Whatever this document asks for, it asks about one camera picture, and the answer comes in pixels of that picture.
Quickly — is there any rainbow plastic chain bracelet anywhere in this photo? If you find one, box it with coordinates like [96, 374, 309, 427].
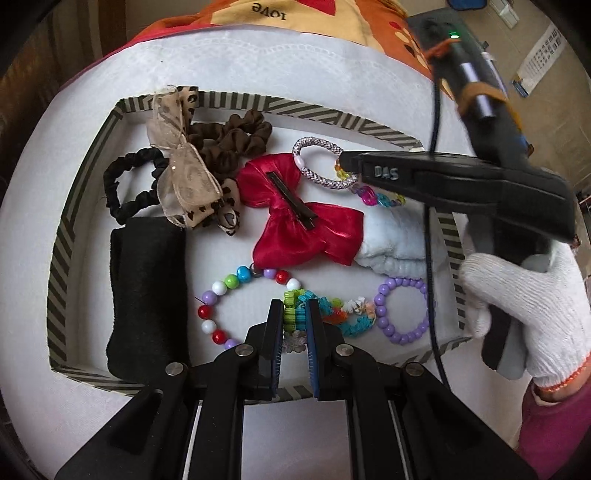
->
[334, 156, 407, 209]

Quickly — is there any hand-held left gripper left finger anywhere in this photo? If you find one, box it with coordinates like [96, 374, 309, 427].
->
[53, 299, 284, 480]

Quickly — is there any brown scrunchie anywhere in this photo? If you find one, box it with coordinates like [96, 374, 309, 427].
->
[186, 110, 274, 182]

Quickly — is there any silver purple hair tie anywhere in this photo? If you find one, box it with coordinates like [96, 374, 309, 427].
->
[292, 137, 352, 191]

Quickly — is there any leopard print ribbon bow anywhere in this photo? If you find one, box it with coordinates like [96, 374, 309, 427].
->
[147, 85, 242, 237]

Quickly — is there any multicolour bead bracelet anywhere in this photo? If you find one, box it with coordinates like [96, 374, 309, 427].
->
[198, 263, 302, 352]

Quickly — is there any colourful woven band bracelet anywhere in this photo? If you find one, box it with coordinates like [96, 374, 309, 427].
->
[281, 289, 378, 355]

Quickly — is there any white table cover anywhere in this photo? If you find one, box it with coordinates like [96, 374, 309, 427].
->
[0, 30, 525, 480]

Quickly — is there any person's right hand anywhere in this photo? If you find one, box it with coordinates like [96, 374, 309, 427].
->
[459, 241, 591, 392]

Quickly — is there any person's right forearm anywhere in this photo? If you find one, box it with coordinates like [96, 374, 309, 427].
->
[517, 364, 591, 468]

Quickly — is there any wall calendar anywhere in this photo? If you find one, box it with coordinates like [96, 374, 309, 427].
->
[512, 25, 570, 99]

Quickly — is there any black fluffy cloth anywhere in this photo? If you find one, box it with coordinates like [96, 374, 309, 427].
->
[105, 216, 191, 385]

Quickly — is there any orange printed blanket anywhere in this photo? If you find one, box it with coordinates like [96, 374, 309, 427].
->
[106, 0, 462, 99]

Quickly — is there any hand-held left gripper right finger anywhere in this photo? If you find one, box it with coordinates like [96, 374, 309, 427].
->
[307, 299, 539, 480]

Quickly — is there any white wall switch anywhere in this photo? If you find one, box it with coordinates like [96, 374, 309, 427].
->
[489, 0, 522, 26]

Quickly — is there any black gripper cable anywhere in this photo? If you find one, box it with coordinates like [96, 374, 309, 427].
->
[421, 78, 456, 392]

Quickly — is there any black scrunchie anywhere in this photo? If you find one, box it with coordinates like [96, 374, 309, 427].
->
[103, 147, 172, 227]

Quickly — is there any purple bead bracelet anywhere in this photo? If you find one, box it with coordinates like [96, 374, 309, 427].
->
[373, 276, 431, 345]

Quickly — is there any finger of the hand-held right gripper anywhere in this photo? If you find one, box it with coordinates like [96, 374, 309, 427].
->
[335, 151, 499, 219]

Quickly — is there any red bow hair clip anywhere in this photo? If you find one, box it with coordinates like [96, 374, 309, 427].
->
[236, 154, 366, 269]

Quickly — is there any striped shallow box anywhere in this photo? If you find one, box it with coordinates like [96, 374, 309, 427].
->
[46, 90, 472, 400]

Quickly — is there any light blue fluffy cloth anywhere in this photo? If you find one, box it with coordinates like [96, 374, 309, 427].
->
[356, 210, 446, 279]

